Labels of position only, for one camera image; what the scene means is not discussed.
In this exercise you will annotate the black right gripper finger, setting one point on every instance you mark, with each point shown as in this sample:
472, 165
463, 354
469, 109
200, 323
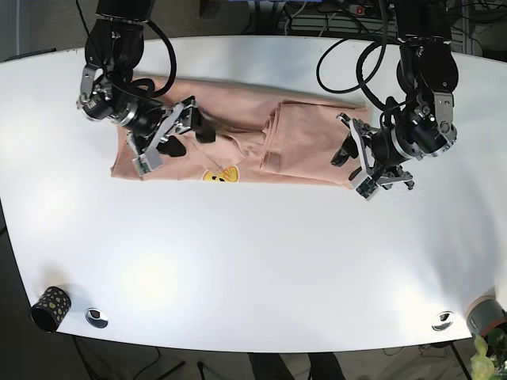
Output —
204, 127
151, 159

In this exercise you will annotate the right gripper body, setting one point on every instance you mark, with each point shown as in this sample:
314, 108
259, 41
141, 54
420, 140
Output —
146, 120

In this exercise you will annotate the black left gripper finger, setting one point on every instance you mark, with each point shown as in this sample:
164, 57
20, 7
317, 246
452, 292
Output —
362, 184
347, 150

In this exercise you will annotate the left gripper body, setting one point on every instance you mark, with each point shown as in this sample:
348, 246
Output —
414, 129

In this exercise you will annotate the peach pink T-shirt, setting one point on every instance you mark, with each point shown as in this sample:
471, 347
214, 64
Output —
263, 135

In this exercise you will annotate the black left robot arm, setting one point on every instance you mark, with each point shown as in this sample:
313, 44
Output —
424, 38

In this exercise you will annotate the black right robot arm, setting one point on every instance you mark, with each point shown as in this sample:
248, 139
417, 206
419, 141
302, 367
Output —
115, 45

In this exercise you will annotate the right silver table grommet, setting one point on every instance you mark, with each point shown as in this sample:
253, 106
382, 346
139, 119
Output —
442, 321

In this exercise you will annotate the silver table grommet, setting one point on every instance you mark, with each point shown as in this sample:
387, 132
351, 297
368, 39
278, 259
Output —
96, 318
442, 321

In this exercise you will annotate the left silver table grommet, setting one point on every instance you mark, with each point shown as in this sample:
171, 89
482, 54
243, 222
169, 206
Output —
96, 318

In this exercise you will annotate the grey plant pot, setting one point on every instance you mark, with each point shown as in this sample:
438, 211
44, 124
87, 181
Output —
484, 314

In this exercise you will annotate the black gold spotted cup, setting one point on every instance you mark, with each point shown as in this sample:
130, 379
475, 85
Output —
50, 309

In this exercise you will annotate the green potted plant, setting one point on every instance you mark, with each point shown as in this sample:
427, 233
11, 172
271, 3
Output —
489, 361

